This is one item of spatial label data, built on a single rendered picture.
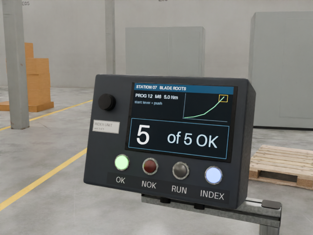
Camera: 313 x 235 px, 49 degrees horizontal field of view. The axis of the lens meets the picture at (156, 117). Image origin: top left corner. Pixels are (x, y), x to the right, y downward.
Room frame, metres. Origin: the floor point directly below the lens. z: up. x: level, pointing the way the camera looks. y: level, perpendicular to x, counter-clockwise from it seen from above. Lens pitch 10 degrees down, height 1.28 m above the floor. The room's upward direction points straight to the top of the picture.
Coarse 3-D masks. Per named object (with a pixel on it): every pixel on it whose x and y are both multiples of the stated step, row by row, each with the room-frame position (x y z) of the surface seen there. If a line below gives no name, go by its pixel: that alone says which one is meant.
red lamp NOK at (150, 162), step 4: (144, 160) 0.51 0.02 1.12; (148, 160) 0.51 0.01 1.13; (152, 160) 0.51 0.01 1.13; (156, 160) 0.51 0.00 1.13; (144, 164) 0.51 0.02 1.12; (148, 164) 0.50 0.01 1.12; (152, 164) 0.50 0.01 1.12; (156, 164) 0.50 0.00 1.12; (144, 168) 0.50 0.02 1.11; (148, 168) 0.50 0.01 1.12; (152, 168) 0.50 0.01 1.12; (156, 168) 0.50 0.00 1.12; (144, 172) 0.51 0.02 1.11; (148, 172) 0.50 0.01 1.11; (152, 172) 0.50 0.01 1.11; (156, 172) 0.50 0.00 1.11
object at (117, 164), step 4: (120, 156) 0.53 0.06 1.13; (124, 156) 0.53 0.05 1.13; (116, 160) 0.52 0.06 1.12; (120, 160) 0.52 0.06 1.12; (124, 160) 0.52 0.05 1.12; (128, 160) 0.52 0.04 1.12; (116, 164) 0.52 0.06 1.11; (120, 164) 0.52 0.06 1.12; (124, 164) 0.52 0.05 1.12; (128, 164) 0.52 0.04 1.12; (120, 168) 0.52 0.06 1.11; (124, 168) 0.52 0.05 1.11
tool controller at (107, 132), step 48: (96, 96) 0.58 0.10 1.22; (144, 96) 0.54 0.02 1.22; (192, 96) 0.51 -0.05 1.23; (240, 96) 0.49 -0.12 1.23; (96, 144) 0.55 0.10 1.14; (192, 144) 0.49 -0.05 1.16; (240, 144) 0.47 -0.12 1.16; (144, 192) 0.50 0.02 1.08; (192, 192) 0.47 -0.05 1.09; (240, 192) 0.47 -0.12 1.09
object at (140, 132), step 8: (136, 120) 0.54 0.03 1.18; (144, 120) 0.53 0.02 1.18; (152, 120) 0.53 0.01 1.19; (136, 128) 0.53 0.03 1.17; (144, 128) 0.53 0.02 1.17; (152, 128) 0.52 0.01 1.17; (136, 136) 0.53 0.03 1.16; (144, 136) 0.52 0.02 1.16; (152, 136) 0.52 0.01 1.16; (128, 144) 0.53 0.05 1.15; (136, 144) 0.53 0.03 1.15; (144, 144) 0.52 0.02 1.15; (152, 144) 0.52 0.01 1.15
